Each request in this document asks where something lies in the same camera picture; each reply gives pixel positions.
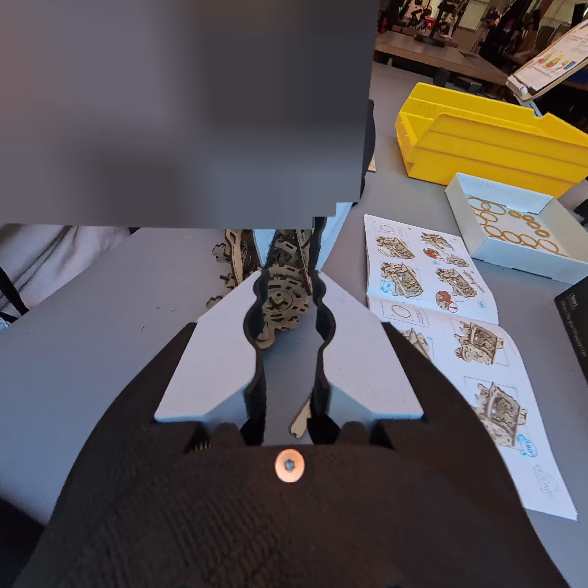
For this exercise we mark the small pale wooden piece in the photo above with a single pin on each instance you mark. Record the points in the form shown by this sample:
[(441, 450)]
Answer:
[(301, 420)]

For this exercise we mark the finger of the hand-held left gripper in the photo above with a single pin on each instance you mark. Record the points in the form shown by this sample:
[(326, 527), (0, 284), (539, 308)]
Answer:
[(333, 234), (262, 243)]

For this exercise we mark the black product box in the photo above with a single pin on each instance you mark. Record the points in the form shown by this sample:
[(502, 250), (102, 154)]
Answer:
[(574, 330)]

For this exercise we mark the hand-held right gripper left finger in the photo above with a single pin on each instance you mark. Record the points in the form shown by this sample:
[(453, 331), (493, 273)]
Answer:
[(216, 367)]

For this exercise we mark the white printed sign board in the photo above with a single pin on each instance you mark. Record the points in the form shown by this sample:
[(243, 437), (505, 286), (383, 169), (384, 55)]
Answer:
[(551, 59)]

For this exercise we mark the white cardboard box tray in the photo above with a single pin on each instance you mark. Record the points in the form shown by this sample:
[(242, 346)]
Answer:
[(505, 257)]

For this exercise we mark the white instruction booklet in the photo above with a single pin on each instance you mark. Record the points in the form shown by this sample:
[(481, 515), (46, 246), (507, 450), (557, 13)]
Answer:
[(441, 275)]

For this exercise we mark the wooden mechanical gear model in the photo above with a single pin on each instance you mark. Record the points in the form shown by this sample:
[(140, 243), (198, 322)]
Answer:
[(280, 303)]

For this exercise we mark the brown wooden table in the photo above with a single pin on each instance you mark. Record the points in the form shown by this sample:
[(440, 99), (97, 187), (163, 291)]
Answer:
[(427, 55)]

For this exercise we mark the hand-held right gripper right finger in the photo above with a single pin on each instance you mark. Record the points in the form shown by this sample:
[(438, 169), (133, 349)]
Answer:
[(363, 367)]

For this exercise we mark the pile of rubber bands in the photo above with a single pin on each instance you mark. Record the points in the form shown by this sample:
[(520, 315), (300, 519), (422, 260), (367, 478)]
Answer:
[(510, 236)]

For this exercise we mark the yellow plastic bin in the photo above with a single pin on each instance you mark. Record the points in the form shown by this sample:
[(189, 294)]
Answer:
[(482, 142)]

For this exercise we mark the black textured pad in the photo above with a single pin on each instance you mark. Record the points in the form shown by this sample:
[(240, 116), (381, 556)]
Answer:
[(369, 147)]

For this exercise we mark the laser-cut wooden parts sheet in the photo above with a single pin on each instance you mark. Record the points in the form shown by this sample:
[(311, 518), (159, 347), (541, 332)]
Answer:
[(372, 164)]

